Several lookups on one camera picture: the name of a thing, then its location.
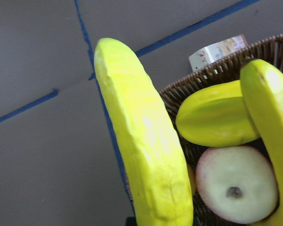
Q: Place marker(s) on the paper price tag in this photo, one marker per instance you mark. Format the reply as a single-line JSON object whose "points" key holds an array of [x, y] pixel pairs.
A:
{"points": [[216, 51]]}

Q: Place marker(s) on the pale green red apple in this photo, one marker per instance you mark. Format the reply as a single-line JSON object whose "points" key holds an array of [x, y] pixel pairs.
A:
{"points": [[237, 183]]}

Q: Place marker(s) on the yellow starfruit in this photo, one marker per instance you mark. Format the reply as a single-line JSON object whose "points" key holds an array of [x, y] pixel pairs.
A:
{"points": [[216, 116]]}

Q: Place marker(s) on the brown wicker basket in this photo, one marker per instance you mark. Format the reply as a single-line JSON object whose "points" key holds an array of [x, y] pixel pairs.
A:
{"points": [[223, 71]]}

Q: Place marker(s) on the yellow banana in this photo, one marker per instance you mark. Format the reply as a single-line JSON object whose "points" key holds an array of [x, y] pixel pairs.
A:
{"points": [[262, 91], [149, 145]]}

